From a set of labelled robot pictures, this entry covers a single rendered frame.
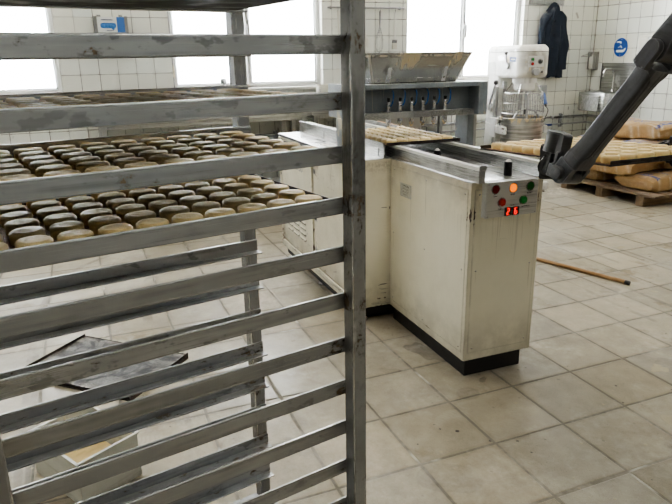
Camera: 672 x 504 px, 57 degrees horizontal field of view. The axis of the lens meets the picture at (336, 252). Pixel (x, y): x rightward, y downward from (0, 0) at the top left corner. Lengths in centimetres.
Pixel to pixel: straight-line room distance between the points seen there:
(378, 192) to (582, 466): 150
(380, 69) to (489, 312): 122
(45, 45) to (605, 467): 202
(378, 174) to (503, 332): 94
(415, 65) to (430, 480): 187
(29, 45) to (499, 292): 210
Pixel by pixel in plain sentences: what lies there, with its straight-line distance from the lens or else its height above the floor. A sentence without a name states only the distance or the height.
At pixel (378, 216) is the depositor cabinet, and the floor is 56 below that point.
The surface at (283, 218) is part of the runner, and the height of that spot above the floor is 105.
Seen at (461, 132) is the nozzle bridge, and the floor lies 92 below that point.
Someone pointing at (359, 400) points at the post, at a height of 67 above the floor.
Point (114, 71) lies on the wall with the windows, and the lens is 574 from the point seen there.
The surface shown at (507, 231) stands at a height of 63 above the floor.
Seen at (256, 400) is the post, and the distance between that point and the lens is 167.
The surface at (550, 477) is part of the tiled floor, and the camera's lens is 223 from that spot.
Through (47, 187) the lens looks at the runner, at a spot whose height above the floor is 114.
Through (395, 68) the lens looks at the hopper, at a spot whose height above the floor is 125.
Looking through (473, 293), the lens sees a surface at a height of 39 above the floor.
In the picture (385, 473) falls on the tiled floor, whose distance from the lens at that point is 215.
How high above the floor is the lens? 130
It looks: 17 degrees down
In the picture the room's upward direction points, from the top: 1 degrees counter-clockwise
